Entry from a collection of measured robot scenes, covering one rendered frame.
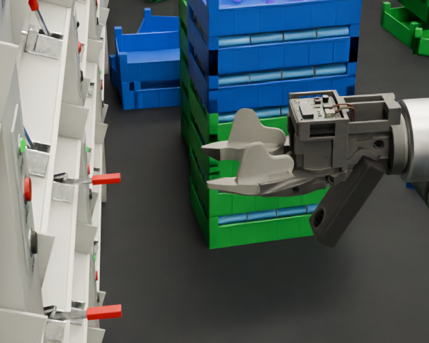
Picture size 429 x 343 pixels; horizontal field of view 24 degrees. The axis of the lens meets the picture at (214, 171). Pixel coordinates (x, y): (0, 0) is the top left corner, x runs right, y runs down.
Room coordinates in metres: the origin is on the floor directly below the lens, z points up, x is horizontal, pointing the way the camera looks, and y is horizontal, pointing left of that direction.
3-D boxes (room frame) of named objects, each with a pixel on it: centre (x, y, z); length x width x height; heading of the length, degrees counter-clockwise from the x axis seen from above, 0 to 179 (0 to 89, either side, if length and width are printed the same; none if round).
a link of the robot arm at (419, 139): (0.95, -0.22, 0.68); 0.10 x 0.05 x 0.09; 5
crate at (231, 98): (1.86, -0.11, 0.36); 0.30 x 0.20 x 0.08; 103
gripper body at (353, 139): (0.94, -0.14, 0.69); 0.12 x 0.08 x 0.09; 95
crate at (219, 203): (1.86, -0.11, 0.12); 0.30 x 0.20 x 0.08; 103
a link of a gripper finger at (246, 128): (0.97, -0.03, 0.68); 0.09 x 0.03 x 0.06; 78
